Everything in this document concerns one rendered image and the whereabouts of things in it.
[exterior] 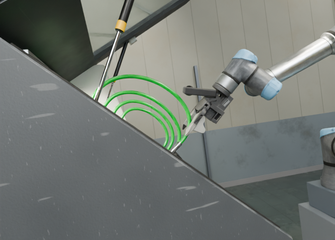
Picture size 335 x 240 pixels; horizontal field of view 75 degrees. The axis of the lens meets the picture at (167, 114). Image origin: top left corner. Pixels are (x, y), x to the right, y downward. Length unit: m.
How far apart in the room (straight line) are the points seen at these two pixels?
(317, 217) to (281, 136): 2.92
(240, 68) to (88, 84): 0.70
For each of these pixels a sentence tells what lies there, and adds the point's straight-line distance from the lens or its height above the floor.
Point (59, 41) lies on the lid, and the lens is 0.70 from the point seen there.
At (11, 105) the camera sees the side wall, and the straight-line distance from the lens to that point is 0.45.
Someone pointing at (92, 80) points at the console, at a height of 1.48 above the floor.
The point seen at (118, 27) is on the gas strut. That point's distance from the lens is 0.48.
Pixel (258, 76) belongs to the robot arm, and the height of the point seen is 1.35.
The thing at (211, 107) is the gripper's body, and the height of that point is 1.27.
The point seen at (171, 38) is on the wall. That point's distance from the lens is 3.48.
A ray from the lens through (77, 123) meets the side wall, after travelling 0.43.
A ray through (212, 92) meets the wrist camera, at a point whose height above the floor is 1.32.
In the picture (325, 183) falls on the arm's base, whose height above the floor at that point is 0.92.
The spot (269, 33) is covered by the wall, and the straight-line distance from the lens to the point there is 4.06.
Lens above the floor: 1.28
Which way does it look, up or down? 1 degrees down
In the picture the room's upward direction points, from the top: 8 degrees counter-clockwise
